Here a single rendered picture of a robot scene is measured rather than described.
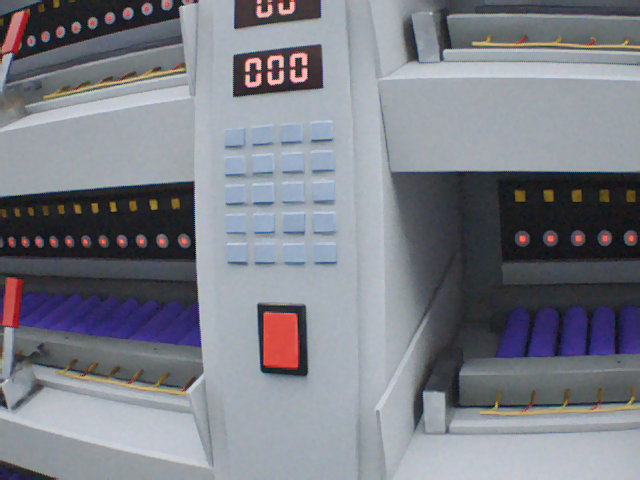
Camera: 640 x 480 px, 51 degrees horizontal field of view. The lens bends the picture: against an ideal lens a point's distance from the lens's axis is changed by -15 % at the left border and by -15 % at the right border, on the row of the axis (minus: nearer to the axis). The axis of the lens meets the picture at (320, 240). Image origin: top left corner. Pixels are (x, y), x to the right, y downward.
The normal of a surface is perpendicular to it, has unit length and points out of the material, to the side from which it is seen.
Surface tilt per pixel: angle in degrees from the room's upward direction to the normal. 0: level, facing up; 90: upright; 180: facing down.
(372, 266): 90
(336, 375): 90
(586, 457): 18
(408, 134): 108
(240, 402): 90
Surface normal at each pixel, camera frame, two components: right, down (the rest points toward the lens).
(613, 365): -0.14, -0.93
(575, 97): -0.33, 0.36
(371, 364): -0.36, 0.06
